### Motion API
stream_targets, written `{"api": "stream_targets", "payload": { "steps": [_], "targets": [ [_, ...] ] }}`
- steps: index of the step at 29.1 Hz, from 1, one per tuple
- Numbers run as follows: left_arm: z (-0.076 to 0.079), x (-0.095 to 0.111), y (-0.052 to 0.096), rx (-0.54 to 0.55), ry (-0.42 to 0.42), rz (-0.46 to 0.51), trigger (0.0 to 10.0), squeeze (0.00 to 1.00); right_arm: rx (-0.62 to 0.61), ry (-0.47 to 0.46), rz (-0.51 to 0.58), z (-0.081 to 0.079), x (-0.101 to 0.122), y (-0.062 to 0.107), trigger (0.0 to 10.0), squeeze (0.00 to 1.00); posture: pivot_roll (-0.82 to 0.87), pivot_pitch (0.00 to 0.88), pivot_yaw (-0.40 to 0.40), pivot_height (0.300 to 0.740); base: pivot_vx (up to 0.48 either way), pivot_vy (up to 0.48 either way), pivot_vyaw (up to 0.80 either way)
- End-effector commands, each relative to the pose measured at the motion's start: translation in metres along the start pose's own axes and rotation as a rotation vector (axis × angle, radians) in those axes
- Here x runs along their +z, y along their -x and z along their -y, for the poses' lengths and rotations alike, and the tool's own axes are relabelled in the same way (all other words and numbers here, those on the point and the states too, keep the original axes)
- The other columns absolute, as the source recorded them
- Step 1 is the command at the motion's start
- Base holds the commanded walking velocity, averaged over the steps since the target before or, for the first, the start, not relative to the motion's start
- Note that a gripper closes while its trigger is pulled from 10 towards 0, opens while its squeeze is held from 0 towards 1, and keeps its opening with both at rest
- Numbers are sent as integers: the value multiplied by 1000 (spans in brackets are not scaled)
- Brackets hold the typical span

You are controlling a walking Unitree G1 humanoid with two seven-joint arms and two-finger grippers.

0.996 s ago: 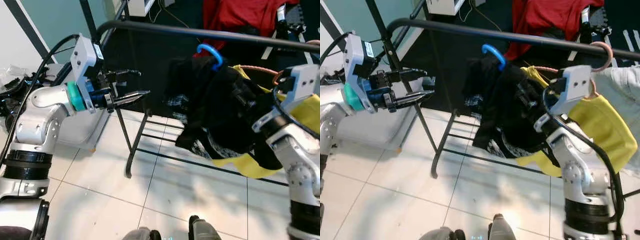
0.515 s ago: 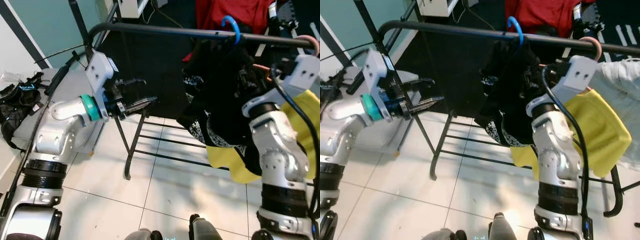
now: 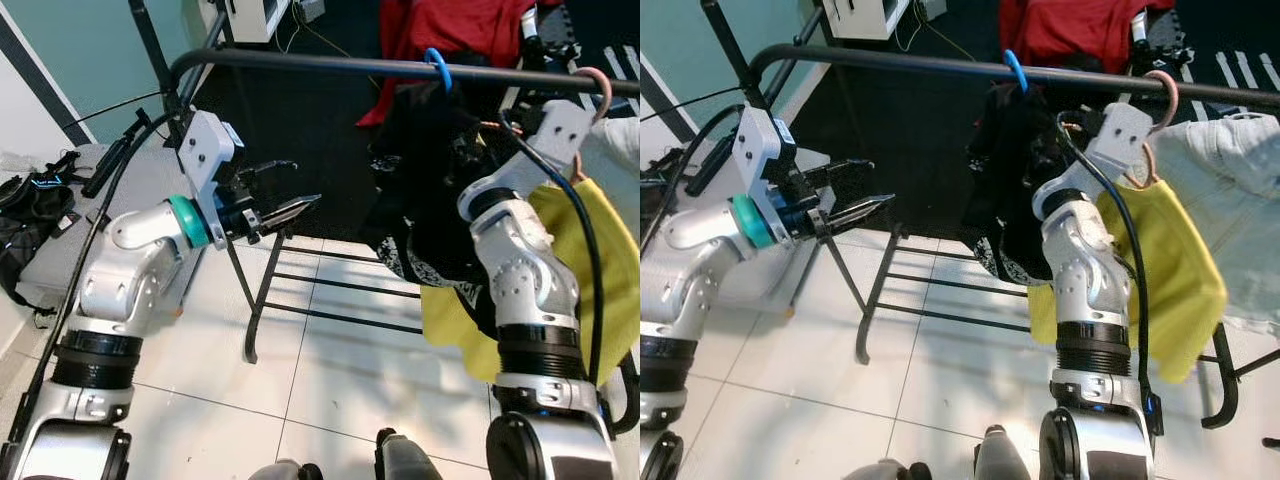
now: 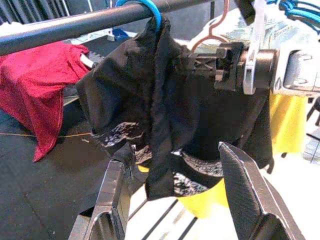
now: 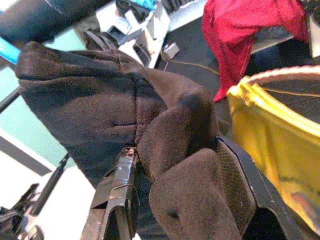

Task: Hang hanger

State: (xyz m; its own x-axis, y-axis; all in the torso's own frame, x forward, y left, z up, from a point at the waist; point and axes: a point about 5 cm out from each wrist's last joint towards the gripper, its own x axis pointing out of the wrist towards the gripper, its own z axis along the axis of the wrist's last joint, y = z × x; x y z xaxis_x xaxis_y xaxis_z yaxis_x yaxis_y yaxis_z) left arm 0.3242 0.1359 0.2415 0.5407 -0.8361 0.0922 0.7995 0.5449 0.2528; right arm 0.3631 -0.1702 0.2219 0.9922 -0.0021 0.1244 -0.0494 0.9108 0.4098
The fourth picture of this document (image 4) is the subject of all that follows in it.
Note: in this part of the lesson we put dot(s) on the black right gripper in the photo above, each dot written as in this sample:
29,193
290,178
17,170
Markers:
232,67

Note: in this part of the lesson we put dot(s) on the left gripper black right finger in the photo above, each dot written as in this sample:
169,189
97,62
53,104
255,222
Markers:
247,200

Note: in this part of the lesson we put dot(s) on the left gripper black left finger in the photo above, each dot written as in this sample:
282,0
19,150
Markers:
110,200

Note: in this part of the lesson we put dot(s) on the black white-printed garment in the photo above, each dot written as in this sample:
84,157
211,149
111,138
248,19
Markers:
150,100

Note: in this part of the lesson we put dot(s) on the blue plastic hanger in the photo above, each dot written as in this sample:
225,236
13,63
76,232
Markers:
157,17

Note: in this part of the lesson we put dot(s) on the pink plastic hanger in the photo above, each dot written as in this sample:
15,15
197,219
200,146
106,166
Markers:
227,7

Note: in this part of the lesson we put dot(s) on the black rubber floor mat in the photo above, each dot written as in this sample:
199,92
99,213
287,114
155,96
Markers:
37,187

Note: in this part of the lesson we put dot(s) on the yellow printed T-shirt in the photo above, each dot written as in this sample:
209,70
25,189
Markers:
287,120

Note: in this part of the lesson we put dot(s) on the bunch of blue hangers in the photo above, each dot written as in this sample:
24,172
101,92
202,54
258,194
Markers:
295,11

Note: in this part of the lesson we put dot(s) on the white black gadget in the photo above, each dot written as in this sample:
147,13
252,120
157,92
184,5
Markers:
87,60

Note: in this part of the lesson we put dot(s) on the black metal clothes rack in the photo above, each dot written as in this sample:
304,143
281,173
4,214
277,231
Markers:
75,27

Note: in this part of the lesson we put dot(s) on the red draped cloth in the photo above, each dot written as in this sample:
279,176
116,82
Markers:
32,87

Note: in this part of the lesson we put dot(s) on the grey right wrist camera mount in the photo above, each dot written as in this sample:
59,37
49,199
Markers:
251,75

